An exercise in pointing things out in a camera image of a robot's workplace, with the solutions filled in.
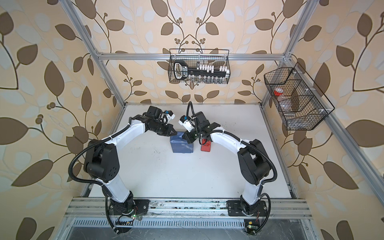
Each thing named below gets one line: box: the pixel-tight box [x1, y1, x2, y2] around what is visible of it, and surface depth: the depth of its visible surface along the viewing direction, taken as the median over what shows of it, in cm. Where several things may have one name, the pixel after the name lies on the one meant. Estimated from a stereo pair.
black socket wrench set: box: [173, 60, 230, 81], surface depth 86 cm
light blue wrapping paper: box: [170, 131, 194, 154], surface depth 88 cm
